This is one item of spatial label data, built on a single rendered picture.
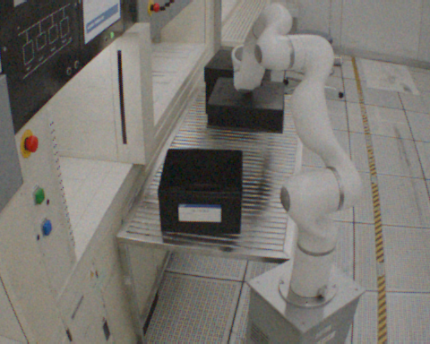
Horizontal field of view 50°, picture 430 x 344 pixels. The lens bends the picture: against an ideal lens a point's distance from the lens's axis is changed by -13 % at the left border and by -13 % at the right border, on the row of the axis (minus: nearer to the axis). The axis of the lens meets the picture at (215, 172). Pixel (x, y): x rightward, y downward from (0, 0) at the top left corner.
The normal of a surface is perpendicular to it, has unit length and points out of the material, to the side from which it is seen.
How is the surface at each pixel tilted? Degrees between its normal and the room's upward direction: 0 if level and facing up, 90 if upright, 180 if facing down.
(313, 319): 0
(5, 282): 90
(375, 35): 90
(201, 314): 0
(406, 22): 90
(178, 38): 90
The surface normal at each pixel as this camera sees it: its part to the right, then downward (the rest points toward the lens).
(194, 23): -0.19, 0.53
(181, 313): 0.00, -0.84
